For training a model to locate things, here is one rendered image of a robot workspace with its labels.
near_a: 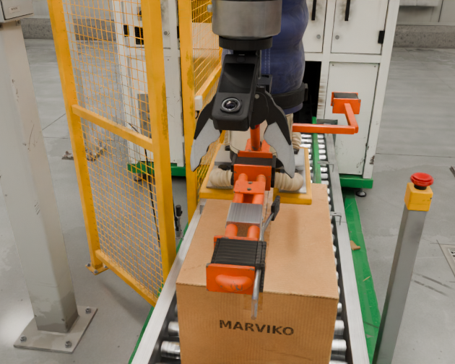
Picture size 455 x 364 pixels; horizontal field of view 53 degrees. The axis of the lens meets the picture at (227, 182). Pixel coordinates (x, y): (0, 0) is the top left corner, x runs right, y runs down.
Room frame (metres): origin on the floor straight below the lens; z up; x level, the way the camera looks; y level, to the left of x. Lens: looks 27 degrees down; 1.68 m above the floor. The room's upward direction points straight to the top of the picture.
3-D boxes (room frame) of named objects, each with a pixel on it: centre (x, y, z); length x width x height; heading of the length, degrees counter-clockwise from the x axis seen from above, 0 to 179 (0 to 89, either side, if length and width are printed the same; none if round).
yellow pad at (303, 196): (1.17, -0.19, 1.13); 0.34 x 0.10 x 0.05; 173
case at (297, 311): (1.16, -0.11, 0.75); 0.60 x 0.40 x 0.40; 172
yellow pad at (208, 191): (1.19, 0.00, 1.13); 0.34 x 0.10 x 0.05; 173
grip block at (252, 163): (0.93, -0.06, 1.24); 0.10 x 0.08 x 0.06; 83
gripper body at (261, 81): (0.63, -0.03, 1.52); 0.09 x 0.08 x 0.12; 171
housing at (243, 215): (0.72, -0.03, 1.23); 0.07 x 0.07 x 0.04; 83
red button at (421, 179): (1.30, -0.63, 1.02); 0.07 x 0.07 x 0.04
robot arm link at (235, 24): (0.62, -0.02, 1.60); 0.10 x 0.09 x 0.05; 81
